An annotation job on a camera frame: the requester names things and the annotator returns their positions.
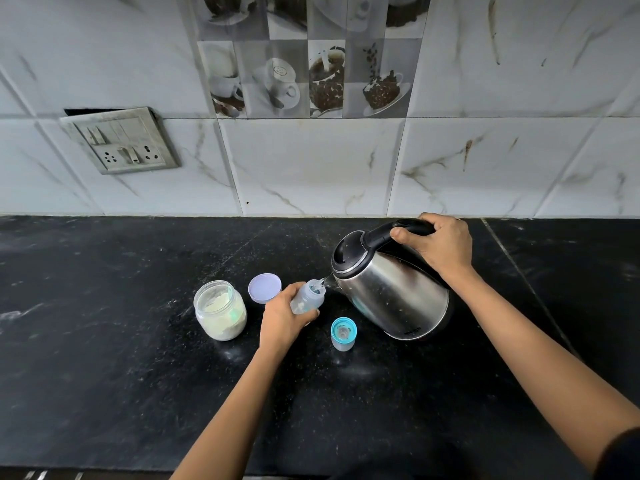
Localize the person's left hand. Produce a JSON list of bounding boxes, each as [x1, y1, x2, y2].
[[258, 281, 321, 358]]

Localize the person's right hand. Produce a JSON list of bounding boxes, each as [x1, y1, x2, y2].
[[389, 212, 475, 291]]

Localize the lilac round jar lid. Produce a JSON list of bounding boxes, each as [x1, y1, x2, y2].
[[247, 273, 283, 305]]

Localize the clear printed baby bottle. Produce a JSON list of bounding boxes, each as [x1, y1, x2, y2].
[[289, 278, 327, 315]]

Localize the clear milk powder jar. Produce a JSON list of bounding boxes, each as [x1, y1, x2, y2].
[[193, 280, 249, 341]]

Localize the steel electric kettle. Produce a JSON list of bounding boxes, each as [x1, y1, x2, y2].
[[327, 218, 455, 341]]

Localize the blue bottle collar with nipple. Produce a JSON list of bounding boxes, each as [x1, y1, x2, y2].
[[331, 317, 358, 341]]

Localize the person's left forearm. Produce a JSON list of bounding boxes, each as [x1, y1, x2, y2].
[[169, 344, 285, 480]]

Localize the person's right forearm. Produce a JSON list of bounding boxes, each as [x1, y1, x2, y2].
[[447, 267, 640, 475]]

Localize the dark wooden base cabinet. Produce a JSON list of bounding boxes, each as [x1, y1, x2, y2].
[[0, 465, 331, 480]]

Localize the black shirt sleeve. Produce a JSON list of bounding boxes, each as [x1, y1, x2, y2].
[[592, 427, 640, 480]]

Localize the grey wall switch socket panel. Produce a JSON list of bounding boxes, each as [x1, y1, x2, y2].
[[59, 106, 181, 175]]

